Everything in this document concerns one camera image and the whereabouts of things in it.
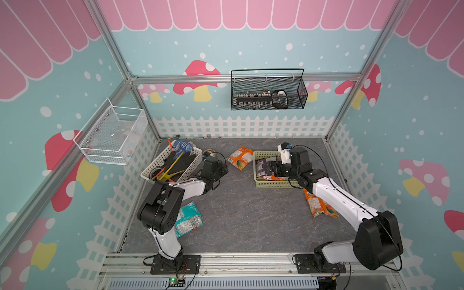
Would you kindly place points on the white perforated plastic basket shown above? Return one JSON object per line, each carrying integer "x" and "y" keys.
{"x": 155, "y": 168}

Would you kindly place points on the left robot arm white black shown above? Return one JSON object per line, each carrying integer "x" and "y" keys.
{"x": 161, "y": 207}

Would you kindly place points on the light green perforated basket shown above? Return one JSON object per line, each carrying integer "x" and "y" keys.
{"x": 267, "y": 184}

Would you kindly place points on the electronics in mesh basket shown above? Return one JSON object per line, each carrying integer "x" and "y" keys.
{"x": 262, "y": 100}

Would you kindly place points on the aluminium front rail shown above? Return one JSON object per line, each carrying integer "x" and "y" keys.
{"x": 211, "y": 265}

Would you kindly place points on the orange snack bag by wall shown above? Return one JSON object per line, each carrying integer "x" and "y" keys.
{"x": 318, "y": 207}

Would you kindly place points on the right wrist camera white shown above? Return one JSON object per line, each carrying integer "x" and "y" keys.
{"x": 284, "y": 150}

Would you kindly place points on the green lit circuit board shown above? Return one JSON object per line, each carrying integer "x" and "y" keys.
{"x": 176, "y": 283}

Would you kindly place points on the small purple berries candy bag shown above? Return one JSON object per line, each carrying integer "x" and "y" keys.
{"x": 261, "y": 165}

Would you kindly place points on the clear packing tape roll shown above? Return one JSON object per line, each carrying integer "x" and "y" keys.
{"x": 209, "y": 153}

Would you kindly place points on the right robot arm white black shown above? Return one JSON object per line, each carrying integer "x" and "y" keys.
{"x": 378, "y": 239}

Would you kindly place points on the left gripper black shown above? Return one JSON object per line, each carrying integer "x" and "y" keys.
{"x": 223, "y": 168}

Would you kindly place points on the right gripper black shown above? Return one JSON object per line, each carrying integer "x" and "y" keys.
{"x": 277, "y": 172}

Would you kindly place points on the orange Fox's candy bag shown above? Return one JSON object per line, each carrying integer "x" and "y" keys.
{"x": 271, "y": 178}

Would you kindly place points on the white wire wall basket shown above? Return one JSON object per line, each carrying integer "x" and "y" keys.
{"x": 112, "y": 135}

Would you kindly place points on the black wire mesh wall basket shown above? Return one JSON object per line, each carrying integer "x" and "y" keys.
{"x": 268, "y": 89}

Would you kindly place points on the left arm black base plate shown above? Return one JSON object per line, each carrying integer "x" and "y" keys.
{"x": 183, "y": 264}

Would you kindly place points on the teal candy bag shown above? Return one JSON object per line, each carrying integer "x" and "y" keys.
{"x": 189, "y": 219}

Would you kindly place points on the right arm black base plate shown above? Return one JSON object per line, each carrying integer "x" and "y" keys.
{"x": 314, "y": 264}

